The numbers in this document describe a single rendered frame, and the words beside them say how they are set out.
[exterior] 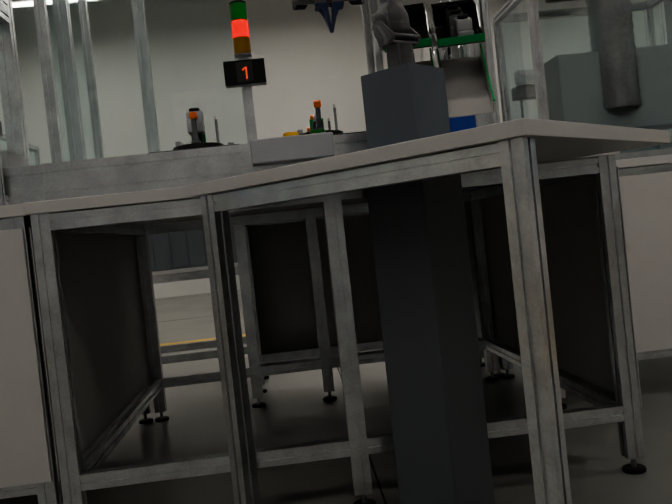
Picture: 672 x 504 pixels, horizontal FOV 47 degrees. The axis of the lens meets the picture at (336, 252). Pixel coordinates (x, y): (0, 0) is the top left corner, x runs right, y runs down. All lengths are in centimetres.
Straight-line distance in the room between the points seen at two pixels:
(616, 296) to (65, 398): 142
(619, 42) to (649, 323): 103
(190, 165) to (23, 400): 71
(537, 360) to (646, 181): 168
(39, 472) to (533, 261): 133
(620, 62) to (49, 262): 211
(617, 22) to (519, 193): 183
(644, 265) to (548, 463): 164
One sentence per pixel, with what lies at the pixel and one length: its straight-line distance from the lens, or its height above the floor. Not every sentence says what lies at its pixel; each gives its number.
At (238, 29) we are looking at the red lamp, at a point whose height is 133.
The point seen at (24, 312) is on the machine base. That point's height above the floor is 59.
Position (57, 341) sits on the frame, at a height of 51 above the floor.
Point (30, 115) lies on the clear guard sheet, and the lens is 339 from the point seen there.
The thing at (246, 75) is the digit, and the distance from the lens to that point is 232.
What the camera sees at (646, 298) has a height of 36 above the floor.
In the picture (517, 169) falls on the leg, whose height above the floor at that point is 78.
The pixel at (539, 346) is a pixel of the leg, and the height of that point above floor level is 48.
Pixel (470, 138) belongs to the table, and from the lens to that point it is 137.
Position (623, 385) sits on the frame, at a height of 23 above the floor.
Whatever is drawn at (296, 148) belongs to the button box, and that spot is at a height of 93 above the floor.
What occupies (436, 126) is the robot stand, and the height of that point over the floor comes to 92.
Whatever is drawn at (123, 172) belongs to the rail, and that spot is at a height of 92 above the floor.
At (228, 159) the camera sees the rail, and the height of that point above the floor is 92.
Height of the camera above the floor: 70
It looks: 1 degrees down
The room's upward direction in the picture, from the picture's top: 6 degrees counter-clockwise
